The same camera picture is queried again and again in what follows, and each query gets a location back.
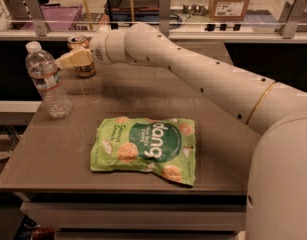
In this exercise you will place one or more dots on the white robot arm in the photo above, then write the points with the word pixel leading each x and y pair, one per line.
pixel 277 185

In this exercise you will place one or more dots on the clear plastic water bottle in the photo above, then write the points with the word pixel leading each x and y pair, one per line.
pixel 45 74

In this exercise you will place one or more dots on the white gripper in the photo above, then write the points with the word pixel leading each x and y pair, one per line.
pixel 97 49

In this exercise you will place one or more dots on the orange soda can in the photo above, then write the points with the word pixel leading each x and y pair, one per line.
pixel 76 41

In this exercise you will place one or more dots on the orange and blue cart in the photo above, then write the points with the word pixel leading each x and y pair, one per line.
pixel 126 10

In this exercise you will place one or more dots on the brown cardboard box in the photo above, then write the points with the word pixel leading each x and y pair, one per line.
pixel 227 10

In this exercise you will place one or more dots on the purple plastic crate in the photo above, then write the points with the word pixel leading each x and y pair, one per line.
pixel 61 18

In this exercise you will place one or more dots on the green rice chips bag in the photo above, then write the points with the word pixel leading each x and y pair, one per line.
pixel 165 147

